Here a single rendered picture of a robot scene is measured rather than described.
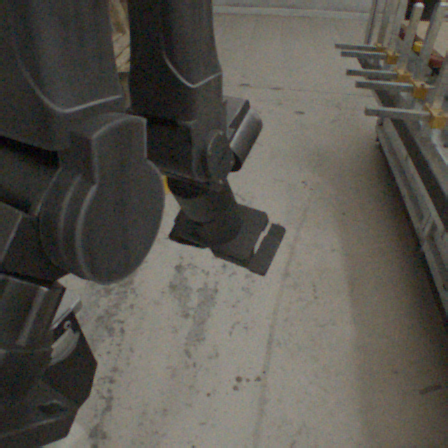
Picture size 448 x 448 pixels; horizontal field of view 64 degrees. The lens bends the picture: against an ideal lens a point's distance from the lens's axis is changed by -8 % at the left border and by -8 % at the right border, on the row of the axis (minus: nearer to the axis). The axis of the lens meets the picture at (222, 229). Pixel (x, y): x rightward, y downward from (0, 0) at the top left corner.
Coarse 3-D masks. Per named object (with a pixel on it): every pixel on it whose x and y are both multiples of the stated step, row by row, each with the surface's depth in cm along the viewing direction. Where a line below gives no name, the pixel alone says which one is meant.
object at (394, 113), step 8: (368, 112) 136; (376, 112) 135; (384, 112) 135; (392, 112) 134; (400, 112) 134; (408, 112) 133; (416, 112) 133; (424, 112) 134; (416, 120) 135; (424, 120) 134
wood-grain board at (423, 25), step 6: (402, 24) 225; (420, 24) 222; (426, 24) 222; (444, 24) 223; (420, 30) 209; (426, 30) 209; (444, 30) 210; (420, 36) 197; (438, 36) 198; (444, 36) 198; (438, 42) 188; (444, 42) 188; (438, 48) 178; (444, 48) 179; (432, 54) 179; (438, 54) 173; (444, 54) 170
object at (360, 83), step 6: (360, 84) 153; (366, 84) 152; (372, 84) 152; (378, 84) 152; (384, 84) 151; (390, 84) 151; (396, 84) 151; (402, 84) 151; (408, 84) 151; (390, 90) 152; (396, 90) 152; (402, 90) 152; (408, 90) 151; (432, 90) 150
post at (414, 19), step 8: (416, 8) 155; (416, 16) 157; (408, 24) 162; (416, 24) 159; (408, 32) 161; (408, 40) 163; (408, 48) 166; (400, 56) 170; (408, 56) 168; (400, 64) 171
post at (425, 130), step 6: (444, 60) 125; (444, 66) 125; (444, 72) 125; (438, 78) 129; (444, 78) 127; (438, 84) 129; (444, 84) 128; (438, 90) 130; (444, 90) 129; (432, 96) 133; (438, 96) 131; (444, 96) 131; (432, 102) 133; (438, 102) 133; (432, 108) 134; (438, 108) 134; (426, 126) 139; (420, 132) 143; (426, 132) 141
